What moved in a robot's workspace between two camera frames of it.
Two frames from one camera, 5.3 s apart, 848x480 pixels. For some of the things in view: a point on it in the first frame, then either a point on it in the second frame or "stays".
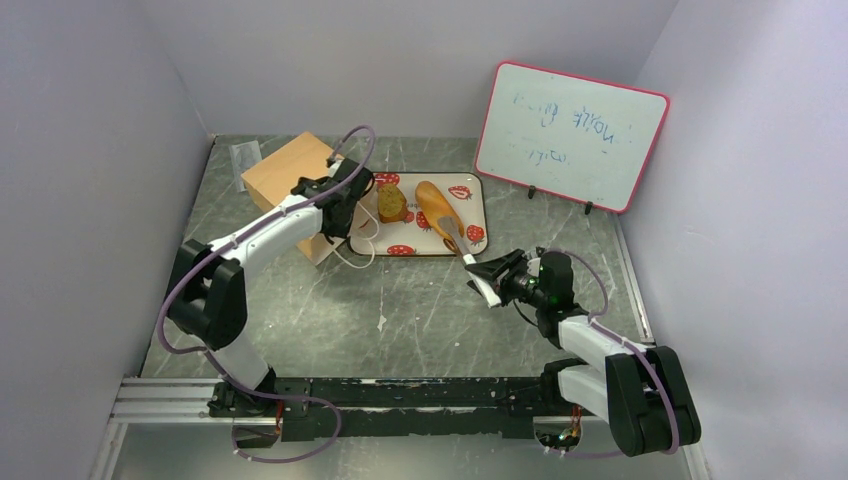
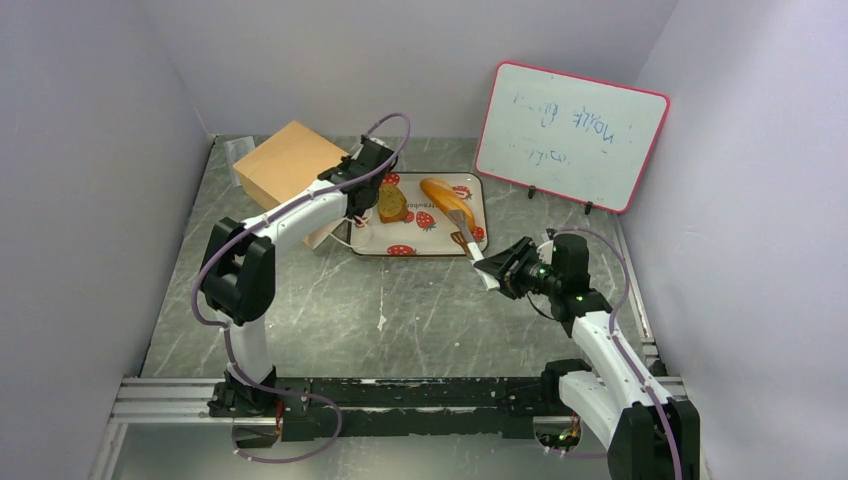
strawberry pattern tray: x=468 y=193 stays
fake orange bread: x=392 y=204 stays
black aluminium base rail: x=324 y=408 stays
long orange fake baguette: x=435 y=205 to x=447 y=198
